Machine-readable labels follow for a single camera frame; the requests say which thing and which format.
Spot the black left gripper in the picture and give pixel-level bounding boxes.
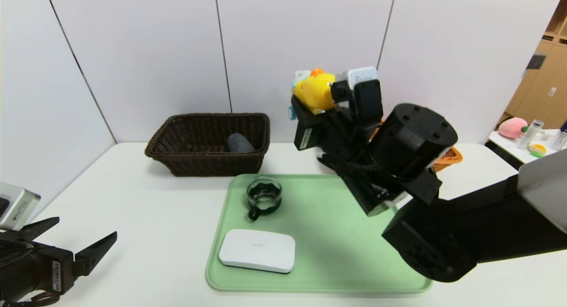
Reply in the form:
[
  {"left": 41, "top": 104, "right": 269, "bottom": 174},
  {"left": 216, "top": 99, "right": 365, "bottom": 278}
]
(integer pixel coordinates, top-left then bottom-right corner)
[{"left": 0, "top": 216, "right": 117, "bottom": 303}]

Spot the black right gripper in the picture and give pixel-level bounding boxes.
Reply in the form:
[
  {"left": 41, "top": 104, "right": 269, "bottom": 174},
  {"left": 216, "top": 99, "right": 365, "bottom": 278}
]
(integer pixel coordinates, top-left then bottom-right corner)
[{"left": 289, "top": 94, "right": 346, "bottom": 150}]

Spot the yellow duck toy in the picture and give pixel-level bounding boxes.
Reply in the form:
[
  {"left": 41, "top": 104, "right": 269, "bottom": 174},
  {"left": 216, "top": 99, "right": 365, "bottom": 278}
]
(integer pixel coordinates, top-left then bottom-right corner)
[{"left": 290, "top": 68, "right": 338, "bottom": 120}]

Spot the dark grey towel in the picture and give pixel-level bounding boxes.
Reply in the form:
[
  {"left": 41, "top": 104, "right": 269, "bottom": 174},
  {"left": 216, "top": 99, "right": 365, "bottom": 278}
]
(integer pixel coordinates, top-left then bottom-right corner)
[{"left": 227, "top": 133, "right": 256, "bottom": 153}]

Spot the glass cup with black holder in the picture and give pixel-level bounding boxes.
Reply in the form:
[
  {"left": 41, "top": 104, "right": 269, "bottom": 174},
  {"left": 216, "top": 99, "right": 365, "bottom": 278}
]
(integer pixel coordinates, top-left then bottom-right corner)
[{"left": 246, "top": 177, "right": 283, "bottom": 222}]

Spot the white rectangular box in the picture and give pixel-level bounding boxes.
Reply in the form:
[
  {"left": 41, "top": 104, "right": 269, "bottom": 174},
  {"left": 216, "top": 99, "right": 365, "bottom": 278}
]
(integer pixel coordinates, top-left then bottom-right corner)
[{"left": 219, "top": 229, "right": 296, "bottom": 274}]

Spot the dark brown wicker basket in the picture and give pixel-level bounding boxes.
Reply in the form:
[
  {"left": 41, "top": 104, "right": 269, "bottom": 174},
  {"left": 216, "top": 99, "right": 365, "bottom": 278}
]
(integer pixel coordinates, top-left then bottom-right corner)
[{"left": 144, "top": 113, "right": 271, "bottom": 178}]

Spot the orange wicker basket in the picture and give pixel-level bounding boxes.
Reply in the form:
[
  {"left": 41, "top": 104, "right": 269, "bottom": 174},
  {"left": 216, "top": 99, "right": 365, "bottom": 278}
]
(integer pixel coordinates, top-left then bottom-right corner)
[{"left": 372, "top": 120, "right": 464, "bottom": 173}]

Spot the light green plastic tray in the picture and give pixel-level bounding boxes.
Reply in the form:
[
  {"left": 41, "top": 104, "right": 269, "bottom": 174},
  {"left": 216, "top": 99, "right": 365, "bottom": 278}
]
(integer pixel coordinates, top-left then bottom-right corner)
[{"left": 206, "top": 173, "right": 433, "bottom": 293}]

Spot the pink peach plush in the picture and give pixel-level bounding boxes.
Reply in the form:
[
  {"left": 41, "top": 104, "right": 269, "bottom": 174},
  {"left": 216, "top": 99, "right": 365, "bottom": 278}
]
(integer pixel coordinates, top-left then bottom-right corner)
[{"left": 498, "top": 117, "right": 528, "bottom": 140}]

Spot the white side table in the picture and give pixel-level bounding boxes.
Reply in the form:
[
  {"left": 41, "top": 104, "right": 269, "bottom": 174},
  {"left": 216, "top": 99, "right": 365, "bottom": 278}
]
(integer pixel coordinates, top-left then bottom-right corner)
[{"left": 487, "top": 130, "right": 567, "bottom": 165}]

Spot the clear plastic bottle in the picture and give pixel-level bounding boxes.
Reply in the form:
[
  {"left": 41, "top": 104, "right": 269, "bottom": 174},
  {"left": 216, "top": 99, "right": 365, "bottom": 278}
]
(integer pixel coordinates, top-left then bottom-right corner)
[
  {"left": 549, "top": 131, "right": 567, "bottom": 152},
  {"left": 517, "top": 120, "right": 544, "bottom": 150}
]

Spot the light wooden cabinet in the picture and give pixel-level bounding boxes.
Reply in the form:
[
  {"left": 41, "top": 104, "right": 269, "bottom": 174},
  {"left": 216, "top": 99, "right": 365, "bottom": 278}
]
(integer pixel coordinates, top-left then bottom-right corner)
[{"left": 504, "top": 0, "right": 567, "bottom": 130}]

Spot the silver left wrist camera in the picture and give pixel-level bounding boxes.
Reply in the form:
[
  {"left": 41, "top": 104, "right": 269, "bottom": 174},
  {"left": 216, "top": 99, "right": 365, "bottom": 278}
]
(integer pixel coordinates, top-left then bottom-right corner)
[{"left": 0, "top": 182, "right": 41, "bottom": 231}]

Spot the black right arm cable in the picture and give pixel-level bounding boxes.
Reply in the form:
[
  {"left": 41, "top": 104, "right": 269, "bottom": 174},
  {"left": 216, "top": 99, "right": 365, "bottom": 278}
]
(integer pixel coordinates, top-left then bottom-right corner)
[{"left": 317, "top": 154, "right": 384, "bottom": 177}]

